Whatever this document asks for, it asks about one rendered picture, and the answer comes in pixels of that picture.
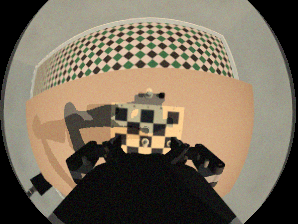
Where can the chessboard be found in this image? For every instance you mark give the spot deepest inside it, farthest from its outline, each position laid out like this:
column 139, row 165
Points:
column 128, row 120

